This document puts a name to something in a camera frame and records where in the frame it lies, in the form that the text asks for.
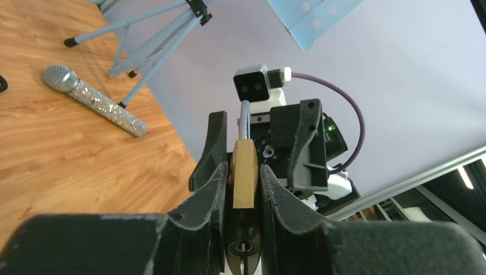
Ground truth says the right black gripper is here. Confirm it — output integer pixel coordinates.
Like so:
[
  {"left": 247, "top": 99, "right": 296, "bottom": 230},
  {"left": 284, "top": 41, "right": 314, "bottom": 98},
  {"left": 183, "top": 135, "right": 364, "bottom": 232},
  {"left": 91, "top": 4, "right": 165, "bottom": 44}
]
[{"left": 189, "top": 99, "right": 328, "bottom": 192}]

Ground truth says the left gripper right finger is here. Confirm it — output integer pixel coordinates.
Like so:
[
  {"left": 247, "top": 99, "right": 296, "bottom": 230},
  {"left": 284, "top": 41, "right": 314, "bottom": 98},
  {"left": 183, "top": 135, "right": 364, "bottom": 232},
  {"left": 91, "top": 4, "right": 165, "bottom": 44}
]
[{"left": 260, "top": 164, "right": 333, "bottom": 274}]

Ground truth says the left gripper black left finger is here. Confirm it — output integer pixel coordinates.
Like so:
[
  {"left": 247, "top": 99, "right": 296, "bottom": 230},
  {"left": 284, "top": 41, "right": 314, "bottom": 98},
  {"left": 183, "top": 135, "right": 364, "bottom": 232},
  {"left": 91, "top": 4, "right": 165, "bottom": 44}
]
[{"left": 167, "top": 161, "right": 229, "bottom": 274}]

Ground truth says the brass padlock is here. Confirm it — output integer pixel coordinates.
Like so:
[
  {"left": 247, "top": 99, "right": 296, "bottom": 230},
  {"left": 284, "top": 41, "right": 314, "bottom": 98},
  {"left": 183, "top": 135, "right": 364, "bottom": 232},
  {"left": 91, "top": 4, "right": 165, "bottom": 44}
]
[{"left": 225, "top": 100, "right": 261, "bottom": 274}]

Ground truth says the blue music stand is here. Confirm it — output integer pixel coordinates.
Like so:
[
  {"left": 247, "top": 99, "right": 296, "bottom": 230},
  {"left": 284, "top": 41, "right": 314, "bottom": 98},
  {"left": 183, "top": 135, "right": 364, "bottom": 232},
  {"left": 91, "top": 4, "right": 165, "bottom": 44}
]
[{"left": 62, "top": 0, "right": 365, "bottom": 109}]

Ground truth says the glitter microphone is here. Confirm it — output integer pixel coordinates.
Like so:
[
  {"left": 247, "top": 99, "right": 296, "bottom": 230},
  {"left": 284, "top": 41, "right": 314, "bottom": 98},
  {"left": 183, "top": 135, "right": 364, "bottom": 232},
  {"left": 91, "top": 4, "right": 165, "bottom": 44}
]
[{"left": 44, "top": 64, "right": 148, "bottom": 138}]

